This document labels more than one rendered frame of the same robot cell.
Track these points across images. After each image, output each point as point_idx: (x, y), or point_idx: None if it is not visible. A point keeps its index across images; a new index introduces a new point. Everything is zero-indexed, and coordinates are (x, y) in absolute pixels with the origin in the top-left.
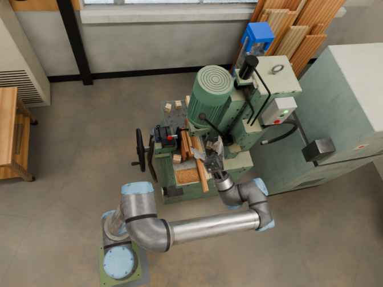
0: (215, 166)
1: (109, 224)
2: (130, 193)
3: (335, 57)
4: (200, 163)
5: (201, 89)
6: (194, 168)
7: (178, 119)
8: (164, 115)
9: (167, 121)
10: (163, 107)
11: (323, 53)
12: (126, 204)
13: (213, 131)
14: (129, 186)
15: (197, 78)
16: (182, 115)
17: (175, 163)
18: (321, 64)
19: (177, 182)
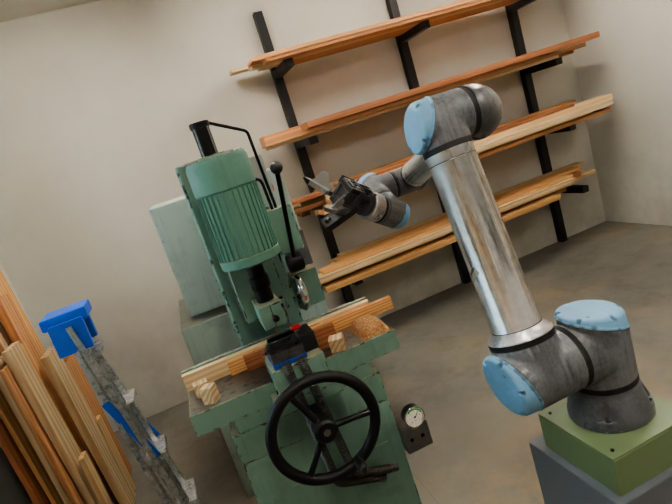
0: (352, 180)
1: (521, 315)
2: (430, 97)
3: (170, 202)
4: (340, 316)
5: (232, 154)
6: (352, 322)
7: (241, 380)
8: (228, 399)
9: (246, 389)
10: (205, 407)
11: (156, 220)
12: (448, 99)
13: (278, 287)
14: (419, 103)
15: (212, 158)
16: (229, 380)
17: (346, 346)
18: (170, 228)
19: (387, 330)
